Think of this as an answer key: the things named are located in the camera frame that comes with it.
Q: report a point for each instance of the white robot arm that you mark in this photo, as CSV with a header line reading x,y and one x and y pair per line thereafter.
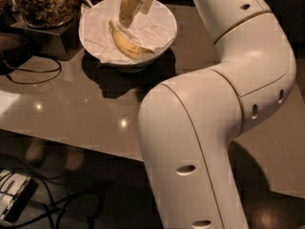
x,y
186,123

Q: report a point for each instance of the white paper liner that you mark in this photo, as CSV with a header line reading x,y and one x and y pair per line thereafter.
x,y
101,35

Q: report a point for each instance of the yellow banana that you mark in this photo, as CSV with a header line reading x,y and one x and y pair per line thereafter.
x,y
125,45

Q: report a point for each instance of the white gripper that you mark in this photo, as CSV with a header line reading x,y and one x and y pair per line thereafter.
x,y
128,8

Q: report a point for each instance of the dark square stand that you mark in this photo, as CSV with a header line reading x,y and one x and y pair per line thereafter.
x,y
61,43

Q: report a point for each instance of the glass jar of nuts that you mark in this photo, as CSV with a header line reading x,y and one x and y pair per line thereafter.
x,y
42,14

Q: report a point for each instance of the white bowl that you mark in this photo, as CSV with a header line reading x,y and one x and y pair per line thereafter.
x,y
133,64

